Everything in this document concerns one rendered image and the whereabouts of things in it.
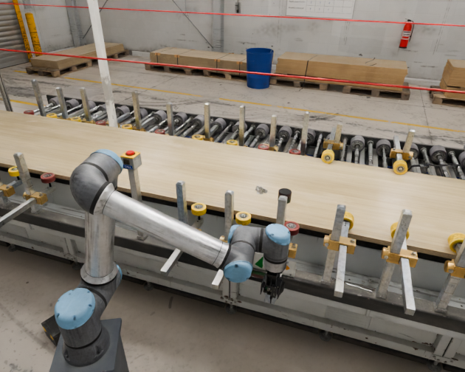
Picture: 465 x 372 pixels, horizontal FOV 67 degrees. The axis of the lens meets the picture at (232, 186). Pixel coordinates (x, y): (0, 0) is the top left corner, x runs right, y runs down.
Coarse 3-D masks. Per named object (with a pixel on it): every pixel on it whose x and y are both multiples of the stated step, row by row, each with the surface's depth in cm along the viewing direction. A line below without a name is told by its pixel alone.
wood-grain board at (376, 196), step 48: (0, 144) 254; (48, 144) 255; (96, 144) 256; (144, 144) 258; (192, 144) 259; (144, 192) 202; (192, 192) 202; (240, 192) 203; (336, 192) 204; (384, 192) 205; (432, 192) 206; (384, 240) 168; (432, 240) 168
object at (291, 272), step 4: (256, 252) 174; (256, 256) 175; (260, 256) 174; (256, 260) 176; (288, 260) 170; (288, 264) 171; (292, 264) 170; (260, 268) 178; (264, 268) 177; (292, 268) 171; (284, 272) 174; (288, 272) 173; (292, 272) 172; (292, 276) 174
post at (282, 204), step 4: (280, 196) 156; (284, 196) 156; (280, 200) 155; (284, 200) 154; (280, 204) 156; (284, 204) 155; (280, 208) 157; (284, 208) 156; (280, 212) 158; (284, 212) 157; (280, 216) 159; (284, 216) 159; (276, 220) 161; (280, 220) 160; (284, 220) 162
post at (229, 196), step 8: (232, 192) 164; (224, 200) 165; (232, 200) 165; (224, 208) 167; (232, 208) 168; (224, 216) 170; (232, 216) 171; (224, 224) 172; (232, 224) 174; (224, 232) 175
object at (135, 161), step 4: (136, 152) 173; (124, 156) 169; (128, 156) 169; (132, 156) 168; (136, 156) 170; (140, 156) 174; (132, 160) 168; (136, 160) 171; (140, 160) 175; (124, 164) 171; (132, 164) 170; (136, 164) 172; (140, 164) 175; (124, 168) 173; (136, 168) 172
